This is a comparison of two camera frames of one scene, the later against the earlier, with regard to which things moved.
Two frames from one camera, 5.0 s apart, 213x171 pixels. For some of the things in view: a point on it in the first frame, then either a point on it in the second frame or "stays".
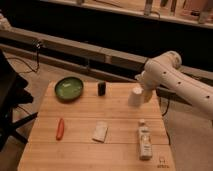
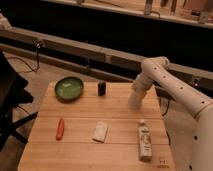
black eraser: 102,89 stays
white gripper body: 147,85 -> 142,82
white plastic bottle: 145,141 stays
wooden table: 92,132 stays
